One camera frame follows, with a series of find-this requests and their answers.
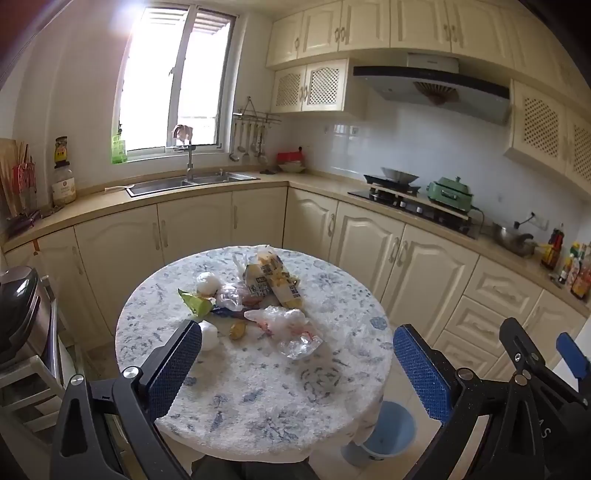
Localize white tissue ball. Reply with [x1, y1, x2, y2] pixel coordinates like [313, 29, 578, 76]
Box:
[198, 320, 219, 352]
[196, 272, 222, 296]

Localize blue plastic bin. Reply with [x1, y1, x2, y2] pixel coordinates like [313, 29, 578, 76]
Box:
[342, 401, 419, 462]

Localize white storage rack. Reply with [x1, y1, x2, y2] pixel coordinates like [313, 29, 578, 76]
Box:
[0, 355, 70, 444]

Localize white blue floral tablecloth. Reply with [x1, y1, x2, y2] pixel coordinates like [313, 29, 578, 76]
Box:
[115, 244, 393, 462]

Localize large cream lattice door cabinet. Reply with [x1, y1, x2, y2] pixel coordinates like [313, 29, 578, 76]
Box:
[503, 78, 591, 195]

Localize green electric cooker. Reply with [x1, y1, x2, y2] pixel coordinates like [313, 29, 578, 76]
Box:
[426, 176, 476, 214]

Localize wooden cutting board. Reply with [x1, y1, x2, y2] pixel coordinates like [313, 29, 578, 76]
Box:
[0, 137, 19, 217]

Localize cream kitchen base cabinets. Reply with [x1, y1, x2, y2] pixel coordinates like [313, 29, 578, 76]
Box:
[0, 178, 591, 370]

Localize clear plastic wrapper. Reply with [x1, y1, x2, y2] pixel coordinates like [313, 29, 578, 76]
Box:
[277, 332, 324, 361]

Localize group of condiment bottles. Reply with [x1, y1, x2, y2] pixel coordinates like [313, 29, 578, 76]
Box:
[540, 224, 591, 301]

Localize steel kitchen sink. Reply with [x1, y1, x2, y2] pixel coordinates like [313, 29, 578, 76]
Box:
[127, 171, 260, 198]

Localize steel pot black handle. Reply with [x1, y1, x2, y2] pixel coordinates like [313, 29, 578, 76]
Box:
[491, 222, 539, 258]

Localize steel wok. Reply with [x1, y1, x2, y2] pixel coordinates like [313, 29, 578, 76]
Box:
[381, 167, 420, 184]

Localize red wire utensil rack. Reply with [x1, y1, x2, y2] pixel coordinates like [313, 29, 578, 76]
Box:
[11, 161, 38, 215]

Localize clear plastic bag red contents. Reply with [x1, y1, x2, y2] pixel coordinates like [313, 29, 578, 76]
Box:
[244, 305, 311, 339]

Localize bundle of wooden chopsticks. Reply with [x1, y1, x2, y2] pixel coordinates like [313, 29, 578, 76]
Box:
[11, 141, 34, 168]

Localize green snack bag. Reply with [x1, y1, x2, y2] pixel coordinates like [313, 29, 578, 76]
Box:
[178, 288, 217, 319]

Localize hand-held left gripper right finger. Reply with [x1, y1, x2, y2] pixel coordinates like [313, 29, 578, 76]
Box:
[383, 324, 546, 480]

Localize black power cable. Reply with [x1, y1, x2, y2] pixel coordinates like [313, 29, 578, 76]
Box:
[471, 208, 496, 232]

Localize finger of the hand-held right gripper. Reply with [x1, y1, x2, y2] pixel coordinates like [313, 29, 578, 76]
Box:
[499, 318, 546, 380]
[556, 332, 591, 380]

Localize small cream lattice door cabinet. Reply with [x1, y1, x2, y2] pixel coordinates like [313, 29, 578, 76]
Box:
[270, 58, 349, 114]

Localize white wall socket with plug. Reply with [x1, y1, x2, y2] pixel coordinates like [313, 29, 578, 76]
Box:
[515, 211, 550, 232]

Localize grey range hood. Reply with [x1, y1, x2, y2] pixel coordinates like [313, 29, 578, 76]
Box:
[353, 53, 511, 125]

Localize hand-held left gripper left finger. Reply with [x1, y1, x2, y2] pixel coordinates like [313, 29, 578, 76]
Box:
[48, 318, 204, 480]

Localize cream upper wall cabinets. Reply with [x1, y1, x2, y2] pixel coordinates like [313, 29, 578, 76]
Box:
[265, 0, 591, 84]

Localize glass jar beige label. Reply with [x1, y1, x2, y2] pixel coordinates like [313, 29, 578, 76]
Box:
[52, 161, 77, 206]

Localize yellow printed snack bag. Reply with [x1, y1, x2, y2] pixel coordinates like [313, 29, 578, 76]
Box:
[249, 248, 306, 309]

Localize silver black electric griddle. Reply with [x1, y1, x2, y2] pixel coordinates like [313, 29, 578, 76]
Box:
[0, 267, 65, 384]

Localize kitchen window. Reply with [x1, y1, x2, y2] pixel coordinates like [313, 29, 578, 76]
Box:
[113, 4, 236, 163]

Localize steel wall utensil rack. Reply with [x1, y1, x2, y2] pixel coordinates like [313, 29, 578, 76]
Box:
[233, 97, 282, 126]

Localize black glass gas stove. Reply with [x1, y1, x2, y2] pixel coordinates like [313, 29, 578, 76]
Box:
[347, 187, 478, 240]

